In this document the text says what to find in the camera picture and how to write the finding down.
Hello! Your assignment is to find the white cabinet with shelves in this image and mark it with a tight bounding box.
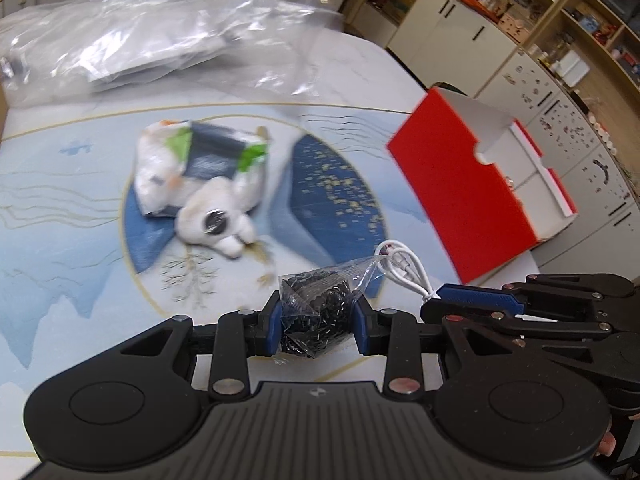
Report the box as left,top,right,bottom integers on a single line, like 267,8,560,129
343,0,639,278

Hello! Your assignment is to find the large clear plastic bag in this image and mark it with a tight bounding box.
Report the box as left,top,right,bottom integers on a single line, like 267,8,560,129
1,0,343,107

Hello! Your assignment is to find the bag of black screws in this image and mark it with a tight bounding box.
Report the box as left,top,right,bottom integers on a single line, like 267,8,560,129
276,256,383,365

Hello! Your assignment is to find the person's right hand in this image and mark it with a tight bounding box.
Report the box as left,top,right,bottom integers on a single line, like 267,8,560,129
598,412,639,460

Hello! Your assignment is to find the red white storage box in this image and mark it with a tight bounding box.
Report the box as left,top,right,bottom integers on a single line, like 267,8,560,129
387,88,577,284

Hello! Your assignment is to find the white plush toy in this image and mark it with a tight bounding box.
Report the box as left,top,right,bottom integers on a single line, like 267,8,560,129
175,177,257,259

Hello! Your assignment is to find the white green package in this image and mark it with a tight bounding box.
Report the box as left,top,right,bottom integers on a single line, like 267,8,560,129
134,120,270,218

